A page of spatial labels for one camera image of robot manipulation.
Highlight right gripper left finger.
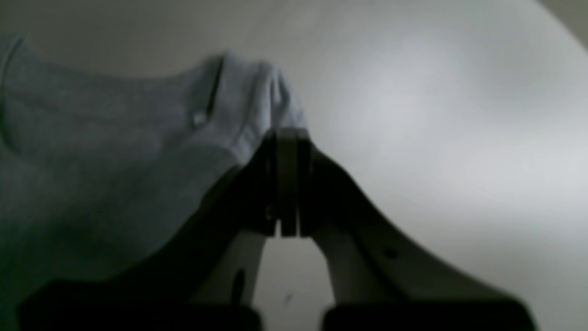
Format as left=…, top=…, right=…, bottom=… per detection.
left=18, top=128, right=288, bottom=331

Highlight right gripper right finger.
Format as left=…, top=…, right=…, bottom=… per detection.
left=288, top=129, right=536, bottom=331

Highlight grey T-shirt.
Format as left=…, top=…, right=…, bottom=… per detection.
left=0, top=34, right=306, bottom=331

